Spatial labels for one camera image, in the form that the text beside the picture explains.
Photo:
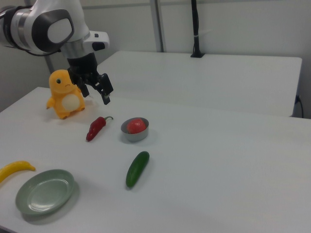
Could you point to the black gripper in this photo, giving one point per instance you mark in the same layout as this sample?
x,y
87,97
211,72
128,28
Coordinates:
x,y
81,65

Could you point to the yellow banana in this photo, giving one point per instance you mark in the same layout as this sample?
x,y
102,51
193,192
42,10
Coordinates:
x,y
14,166

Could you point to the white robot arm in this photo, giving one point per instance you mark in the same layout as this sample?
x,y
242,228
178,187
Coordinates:
x,y
80,21

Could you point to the pale green plastic plate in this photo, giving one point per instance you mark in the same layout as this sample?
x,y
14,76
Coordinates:
x,y
45,191

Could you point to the red chili pepper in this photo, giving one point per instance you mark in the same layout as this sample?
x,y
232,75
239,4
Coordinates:
x,y
96,126

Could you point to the orange plush dinosaur toy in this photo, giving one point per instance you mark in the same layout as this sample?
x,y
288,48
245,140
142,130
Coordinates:
x,y
60,106

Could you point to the red apple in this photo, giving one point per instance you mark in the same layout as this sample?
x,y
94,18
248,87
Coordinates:
x,y
136,126

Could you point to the small metal bowl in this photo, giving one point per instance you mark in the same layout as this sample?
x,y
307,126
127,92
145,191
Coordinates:
x,y
136,138

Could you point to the green cucumber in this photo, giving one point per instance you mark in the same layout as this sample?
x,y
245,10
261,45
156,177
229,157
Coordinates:
x,y
137,168

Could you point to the white side table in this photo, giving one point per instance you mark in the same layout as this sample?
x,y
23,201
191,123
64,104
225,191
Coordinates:
x,y
206,80

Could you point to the black pole with clamp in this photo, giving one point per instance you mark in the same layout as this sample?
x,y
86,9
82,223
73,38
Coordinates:
x,y
196,24

